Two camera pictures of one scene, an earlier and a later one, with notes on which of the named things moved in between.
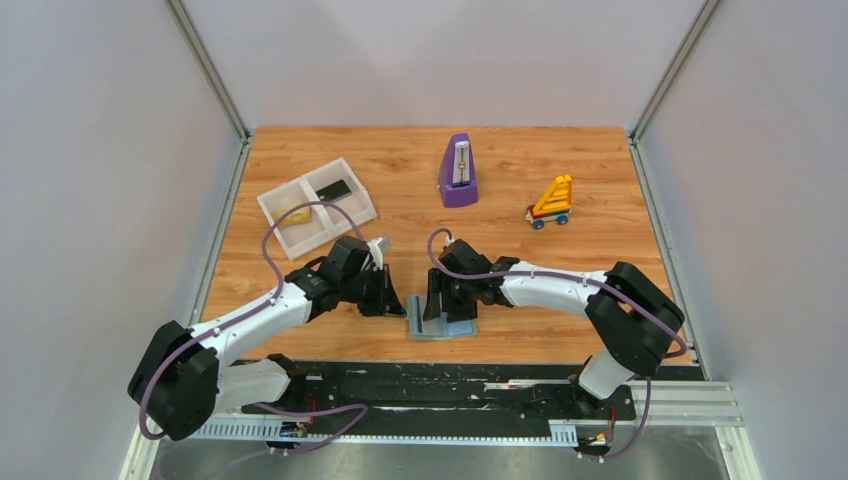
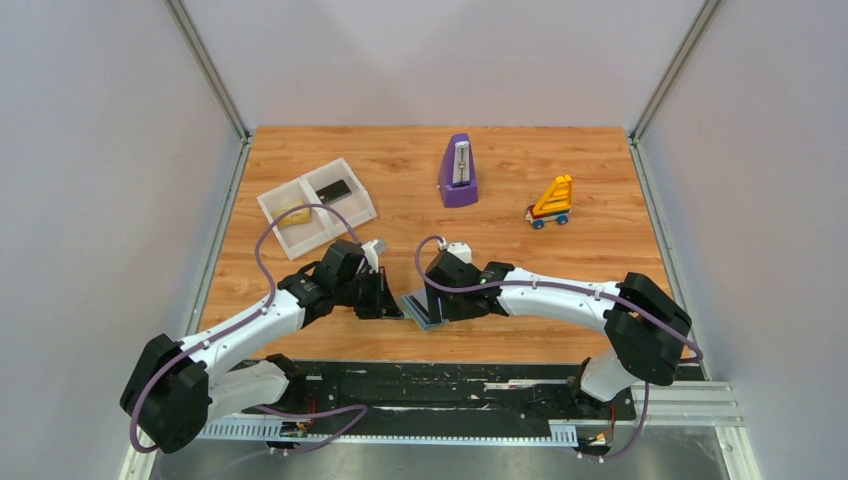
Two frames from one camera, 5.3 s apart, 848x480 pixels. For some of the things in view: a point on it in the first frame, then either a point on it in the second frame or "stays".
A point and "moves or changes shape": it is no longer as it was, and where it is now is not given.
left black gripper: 386,301 stays
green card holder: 437,327 moves or changes shape
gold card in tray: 297,216 stays
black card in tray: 333,191 stays
